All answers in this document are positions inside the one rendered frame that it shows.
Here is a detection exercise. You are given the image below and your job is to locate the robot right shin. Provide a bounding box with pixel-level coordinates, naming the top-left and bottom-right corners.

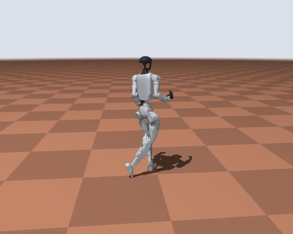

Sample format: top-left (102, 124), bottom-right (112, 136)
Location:
top-left (131, 141), bottom-right (152, 169)

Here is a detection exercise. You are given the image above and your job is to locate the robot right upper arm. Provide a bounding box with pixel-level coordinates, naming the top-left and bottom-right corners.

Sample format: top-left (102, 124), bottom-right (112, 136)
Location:
top-left (151, 74), bottom-right (161, 99)

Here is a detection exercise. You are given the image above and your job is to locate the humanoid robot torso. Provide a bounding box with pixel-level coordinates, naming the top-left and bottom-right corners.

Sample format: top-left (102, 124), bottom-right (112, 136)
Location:
top-left (136, 71), bottom-right (154, 118)

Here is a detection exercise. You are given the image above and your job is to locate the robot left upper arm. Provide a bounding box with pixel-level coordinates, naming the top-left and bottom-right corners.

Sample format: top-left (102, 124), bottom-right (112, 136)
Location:
top-left (132, 75), bottom-right (138, 98)

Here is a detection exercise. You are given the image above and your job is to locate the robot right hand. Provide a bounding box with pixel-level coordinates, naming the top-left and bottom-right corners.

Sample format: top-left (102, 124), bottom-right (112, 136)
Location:
top-left (166, 90), bottom-right (173, 99)

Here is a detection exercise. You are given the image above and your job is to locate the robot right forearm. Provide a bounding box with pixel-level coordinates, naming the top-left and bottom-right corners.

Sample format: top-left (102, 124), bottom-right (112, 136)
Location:
top-left (157, 93), bottom-right (170, 102)

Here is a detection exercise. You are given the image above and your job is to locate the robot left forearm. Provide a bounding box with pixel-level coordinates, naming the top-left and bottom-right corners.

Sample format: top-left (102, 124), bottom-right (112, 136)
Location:
top-left (132, 97), bottom-right (142, 106)

